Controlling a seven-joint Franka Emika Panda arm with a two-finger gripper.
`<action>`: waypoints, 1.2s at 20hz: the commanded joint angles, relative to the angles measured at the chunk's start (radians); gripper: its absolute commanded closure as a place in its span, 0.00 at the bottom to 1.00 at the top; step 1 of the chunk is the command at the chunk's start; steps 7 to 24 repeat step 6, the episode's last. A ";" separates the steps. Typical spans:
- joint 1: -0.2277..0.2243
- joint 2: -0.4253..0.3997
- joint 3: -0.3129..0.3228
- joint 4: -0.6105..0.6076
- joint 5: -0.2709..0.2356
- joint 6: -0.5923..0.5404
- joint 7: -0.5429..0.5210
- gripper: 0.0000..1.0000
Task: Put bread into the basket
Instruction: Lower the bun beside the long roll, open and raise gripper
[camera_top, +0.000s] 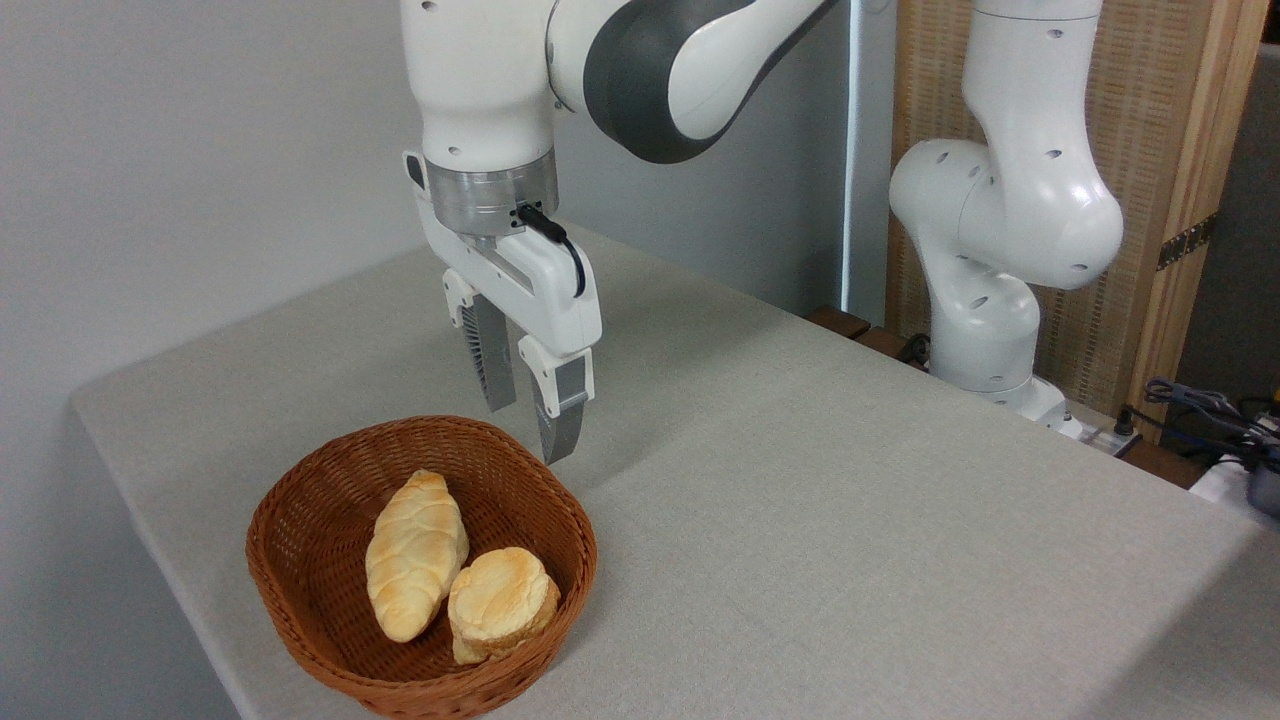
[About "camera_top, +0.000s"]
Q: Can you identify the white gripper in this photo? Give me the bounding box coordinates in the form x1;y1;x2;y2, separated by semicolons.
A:
403;149;604;466

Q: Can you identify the round muffin-shaped bread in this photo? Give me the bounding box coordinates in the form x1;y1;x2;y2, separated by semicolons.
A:
447;546;562;666

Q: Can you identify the long pale bread loaf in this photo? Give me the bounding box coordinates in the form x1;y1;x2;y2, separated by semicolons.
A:
365;469;470;643

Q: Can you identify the brown wicker basket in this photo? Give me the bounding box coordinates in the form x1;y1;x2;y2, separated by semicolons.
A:
246;415;599;720

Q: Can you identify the dark wooden ledge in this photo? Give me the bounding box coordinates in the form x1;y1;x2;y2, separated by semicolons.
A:
805;304;933;373

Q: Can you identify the metal screen hinge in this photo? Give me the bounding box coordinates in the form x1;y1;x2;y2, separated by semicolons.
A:
1157;213;1219;272

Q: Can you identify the wooden woven screen panel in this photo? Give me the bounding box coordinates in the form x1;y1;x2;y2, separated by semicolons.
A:
886;0;1271;446

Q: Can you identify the dark grey device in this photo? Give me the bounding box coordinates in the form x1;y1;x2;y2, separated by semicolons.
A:
1244;458;1280;519

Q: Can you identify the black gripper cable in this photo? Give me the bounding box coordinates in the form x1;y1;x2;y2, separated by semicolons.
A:
514;202;589;300

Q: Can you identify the white vertical wall trim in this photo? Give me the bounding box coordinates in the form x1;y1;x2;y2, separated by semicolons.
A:
840;0;862;314

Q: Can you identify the black cable bundle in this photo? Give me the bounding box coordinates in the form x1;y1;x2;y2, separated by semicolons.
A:
1120;376;1280;471

